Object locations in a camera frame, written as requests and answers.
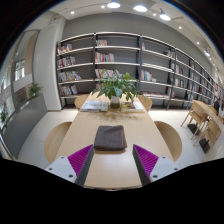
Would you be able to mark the yellow cover book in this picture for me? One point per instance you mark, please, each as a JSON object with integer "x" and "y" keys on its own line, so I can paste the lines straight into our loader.
{"x": 133, "y": 107}

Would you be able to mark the white magazine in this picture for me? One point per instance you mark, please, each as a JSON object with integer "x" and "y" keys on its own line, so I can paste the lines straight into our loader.
{"x": 94, "y": 106}

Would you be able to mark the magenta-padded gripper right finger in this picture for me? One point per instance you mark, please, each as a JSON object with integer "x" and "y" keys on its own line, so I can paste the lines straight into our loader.
{"x": 165, "y": 166}

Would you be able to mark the zigzag striped brown towel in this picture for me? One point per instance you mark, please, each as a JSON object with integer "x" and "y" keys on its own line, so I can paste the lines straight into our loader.
{"x": 110, "y": 137}

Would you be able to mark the grey partition counter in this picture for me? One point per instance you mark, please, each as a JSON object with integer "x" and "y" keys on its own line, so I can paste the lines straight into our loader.
{"x": 23, "y": 125}

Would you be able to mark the slatted wooden chair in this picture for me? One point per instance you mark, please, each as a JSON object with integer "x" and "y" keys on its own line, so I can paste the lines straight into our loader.
{"x": 196, "y": 113}
{"x": 211, "y": 131}

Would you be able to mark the green potted plant white pot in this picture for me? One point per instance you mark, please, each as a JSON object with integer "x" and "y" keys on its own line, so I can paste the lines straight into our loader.
{"x": 115, "y": 86}

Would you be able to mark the ceiling lights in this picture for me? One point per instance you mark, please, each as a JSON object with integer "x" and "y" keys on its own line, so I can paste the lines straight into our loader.
{"x": 140, "y": 8}

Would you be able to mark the grey bookshelf unit with books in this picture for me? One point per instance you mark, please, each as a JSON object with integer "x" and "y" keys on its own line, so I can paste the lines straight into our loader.
{"x": 83, "y": 56}

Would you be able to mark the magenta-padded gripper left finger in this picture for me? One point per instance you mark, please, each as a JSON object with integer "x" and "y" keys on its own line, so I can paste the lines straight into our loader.
{"x": 60, "y": 166}

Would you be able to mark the small green potted plant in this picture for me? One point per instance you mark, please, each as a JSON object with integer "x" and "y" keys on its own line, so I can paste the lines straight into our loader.
{"x": 3, "y": 116}
{"x": 35, "y": 89}

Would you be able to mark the person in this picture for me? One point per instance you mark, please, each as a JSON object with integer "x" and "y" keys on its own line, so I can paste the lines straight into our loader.
{"x": 218, "y": 106}

